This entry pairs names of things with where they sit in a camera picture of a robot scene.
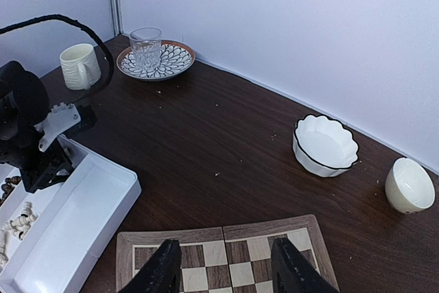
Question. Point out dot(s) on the wooden chess board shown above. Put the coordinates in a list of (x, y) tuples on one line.
[(226, 259)]

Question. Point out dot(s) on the cream ceramic mug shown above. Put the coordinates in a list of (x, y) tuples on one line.
[(80, 67)]

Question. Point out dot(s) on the white scalloped bowl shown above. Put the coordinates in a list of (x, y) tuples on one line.
[(323, 146)]

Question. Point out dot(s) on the cream round bowl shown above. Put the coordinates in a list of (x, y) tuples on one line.
[(408, 187)]

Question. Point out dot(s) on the light chess pieces pile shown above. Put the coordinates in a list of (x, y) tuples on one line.
[(17, 228)]

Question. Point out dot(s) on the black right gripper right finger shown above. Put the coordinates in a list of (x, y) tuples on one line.
[(291, 272)]

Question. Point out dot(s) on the white plastic tray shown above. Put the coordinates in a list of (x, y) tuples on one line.
[(75, 221)]

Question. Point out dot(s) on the clear drinking glass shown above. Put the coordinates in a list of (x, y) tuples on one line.
[(146, 47)]

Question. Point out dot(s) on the patterned brown plate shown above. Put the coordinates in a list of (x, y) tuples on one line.
[(172, 59)]

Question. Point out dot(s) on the dark chess pieces pile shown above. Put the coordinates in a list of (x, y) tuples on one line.
[(8, 187)]

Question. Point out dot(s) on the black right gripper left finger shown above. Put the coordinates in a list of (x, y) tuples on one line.
[(161, 273)]

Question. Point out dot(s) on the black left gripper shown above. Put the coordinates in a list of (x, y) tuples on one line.
[(24, 104)]

